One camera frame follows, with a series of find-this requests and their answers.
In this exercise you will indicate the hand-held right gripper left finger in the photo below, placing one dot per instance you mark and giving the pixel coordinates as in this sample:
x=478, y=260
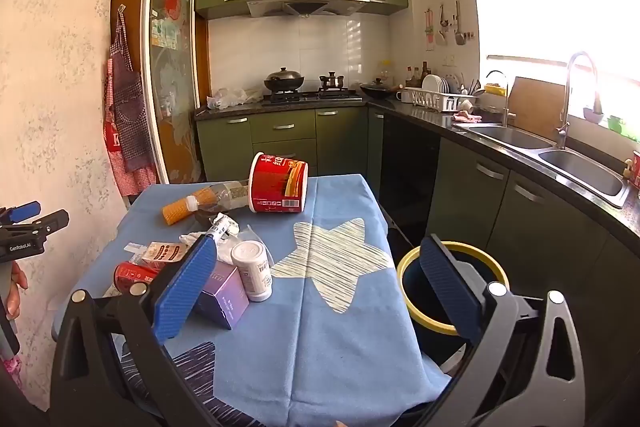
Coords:
x=182, y=289

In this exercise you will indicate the black wok with lid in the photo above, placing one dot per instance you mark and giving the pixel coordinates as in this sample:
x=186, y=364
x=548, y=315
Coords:
x=284, y=81

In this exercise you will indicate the white plastic bags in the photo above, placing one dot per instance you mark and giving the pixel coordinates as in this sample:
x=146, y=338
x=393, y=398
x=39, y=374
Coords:
x=232, y=98

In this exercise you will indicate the white mug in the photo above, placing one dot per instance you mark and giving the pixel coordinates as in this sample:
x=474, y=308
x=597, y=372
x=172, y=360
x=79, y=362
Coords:
x=404, y=96

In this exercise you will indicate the stack of white plates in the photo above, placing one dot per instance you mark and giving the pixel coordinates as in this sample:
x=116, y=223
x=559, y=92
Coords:
x=434, y=83

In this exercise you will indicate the black kitchen countertop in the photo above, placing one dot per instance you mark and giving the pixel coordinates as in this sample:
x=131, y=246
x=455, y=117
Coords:
x=430, y=116

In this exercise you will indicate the red container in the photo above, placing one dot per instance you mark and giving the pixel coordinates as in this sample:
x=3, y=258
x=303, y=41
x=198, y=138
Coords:
x=635, y=169

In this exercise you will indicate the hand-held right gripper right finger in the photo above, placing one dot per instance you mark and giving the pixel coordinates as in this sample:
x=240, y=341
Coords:
x=450, y=289

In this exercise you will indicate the purple cardboard box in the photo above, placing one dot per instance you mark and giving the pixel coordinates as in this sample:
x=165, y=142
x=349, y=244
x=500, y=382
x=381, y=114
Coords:
x=227, y=297

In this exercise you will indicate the hanging pink green brush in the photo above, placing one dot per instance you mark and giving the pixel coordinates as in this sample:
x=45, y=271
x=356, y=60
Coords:
x=429, y=29

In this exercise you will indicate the flat black pan with lid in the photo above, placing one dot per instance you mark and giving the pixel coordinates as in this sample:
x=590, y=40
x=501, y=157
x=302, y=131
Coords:
x=378, y=89

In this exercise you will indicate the blue star-print tablecloth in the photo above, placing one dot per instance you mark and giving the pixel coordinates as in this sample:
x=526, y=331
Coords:
x=320, y=337

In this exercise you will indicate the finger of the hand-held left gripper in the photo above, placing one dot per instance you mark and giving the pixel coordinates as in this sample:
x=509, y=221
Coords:
x=52, y=220
x=25, y=212

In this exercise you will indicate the yellow-rimmed dark trash bin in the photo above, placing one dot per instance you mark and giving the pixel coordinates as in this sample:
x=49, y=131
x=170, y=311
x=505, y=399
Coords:
x=410, y=292

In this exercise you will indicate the clear plastic bottle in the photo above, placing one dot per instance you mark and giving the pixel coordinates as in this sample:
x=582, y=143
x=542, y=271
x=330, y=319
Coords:
x=227, y=195

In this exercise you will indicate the orange foam net sleeve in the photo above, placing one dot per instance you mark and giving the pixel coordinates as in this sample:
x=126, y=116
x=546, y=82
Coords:
x=180, y=207

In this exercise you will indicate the yellow oil bottle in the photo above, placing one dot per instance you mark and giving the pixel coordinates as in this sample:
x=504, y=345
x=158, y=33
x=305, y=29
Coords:
x=385, y=72

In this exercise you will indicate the white and red milk carton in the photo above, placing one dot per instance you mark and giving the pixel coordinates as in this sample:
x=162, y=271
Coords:
x=162, y=253

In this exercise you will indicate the black gas stove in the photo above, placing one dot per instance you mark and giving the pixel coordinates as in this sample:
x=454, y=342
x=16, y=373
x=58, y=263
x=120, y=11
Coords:
x=310, y=96

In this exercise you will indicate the dark glass sauce bottle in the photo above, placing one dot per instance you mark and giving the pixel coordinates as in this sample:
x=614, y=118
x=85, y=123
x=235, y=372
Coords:
x=425, y=71

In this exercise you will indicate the pink dish cloth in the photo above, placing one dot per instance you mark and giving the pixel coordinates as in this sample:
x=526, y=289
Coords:
x=466, y=116

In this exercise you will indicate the white pill bottle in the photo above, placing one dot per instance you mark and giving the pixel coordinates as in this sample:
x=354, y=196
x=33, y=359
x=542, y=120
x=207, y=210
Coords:
x=252, y=269

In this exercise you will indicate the white wall socket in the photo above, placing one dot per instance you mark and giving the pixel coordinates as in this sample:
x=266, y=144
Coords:
x=450, y=60

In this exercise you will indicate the white dish rack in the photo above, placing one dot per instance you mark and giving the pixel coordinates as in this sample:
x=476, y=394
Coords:
x=440, y=101

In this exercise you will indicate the person's left hand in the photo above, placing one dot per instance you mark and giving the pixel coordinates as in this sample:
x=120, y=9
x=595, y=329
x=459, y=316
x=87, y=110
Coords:
x=19, y=279

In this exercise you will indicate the white tissue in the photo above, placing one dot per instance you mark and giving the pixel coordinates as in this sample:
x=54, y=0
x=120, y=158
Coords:
x=192, y=238

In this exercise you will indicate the tall curved steel faucet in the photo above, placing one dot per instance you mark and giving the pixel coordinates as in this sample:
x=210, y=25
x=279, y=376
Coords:
x=565, y=107

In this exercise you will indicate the hanging grey spatula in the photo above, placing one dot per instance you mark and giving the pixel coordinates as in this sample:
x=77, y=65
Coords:
x=459, y=32

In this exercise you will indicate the green plastic item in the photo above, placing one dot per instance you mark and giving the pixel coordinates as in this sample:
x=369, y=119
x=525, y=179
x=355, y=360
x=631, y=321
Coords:
x=615, y=125

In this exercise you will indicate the small steel faucet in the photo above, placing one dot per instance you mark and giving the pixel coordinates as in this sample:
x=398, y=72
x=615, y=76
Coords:
x=506, y=99

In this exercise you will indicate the black built-in appliance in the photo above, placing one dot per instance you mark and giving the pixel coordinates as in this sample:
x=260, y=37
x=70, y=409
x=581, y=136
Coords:
x=410, y=167

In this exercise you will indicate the patterned glass sliding door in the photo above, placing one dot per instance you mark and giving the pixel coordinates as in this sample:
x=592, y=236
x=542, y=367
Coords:
x=170, y=57

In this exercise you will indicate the clear plastic wrapper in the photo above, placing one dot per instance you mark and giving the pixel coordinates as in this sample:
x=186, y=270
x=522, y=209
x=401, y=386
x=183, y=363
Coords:
x=252, y=234

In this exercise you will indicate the green lower kitchen cabinets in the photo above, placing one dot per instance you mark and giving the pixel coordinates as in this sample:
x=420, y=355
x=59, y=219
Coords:
x=280, y=142

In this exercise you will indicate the red drink can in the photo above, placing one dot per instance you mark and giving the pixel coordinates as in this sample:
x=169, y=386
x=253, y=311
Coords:
x=134, y=276

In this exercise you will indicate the checked hanging apron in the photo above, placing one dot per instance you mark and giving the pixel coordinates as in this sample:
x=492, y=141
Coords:
x=129, y=117

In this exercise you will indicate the hanging metal ladle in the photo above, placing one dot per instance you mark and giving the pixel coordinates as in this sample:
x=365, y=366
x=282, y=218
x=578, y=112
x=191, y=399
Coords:
x=441, y=27

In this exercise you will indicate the brown cutting board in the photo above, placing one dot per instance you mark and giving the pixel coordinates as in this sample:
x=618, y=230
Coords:
x=535, y=104

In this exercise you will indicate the red instant noodle cup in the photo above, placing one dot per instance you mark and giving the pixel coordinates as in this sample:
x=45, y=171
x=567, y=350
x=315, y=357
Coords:
x=277, y=184

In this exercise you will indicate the yellow container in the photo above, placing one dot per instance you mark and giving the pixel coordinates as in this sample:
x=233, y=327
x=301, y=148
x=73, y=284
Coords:
x=494, y=89

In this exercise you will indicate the small dark bowl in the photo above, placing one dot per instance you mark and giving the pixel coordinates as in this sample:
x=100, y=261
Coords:
x=593, y=116

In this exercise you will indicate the double steel sink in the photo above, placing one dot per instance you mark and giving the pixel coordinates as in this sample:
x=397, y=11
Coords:
x=580, y=167

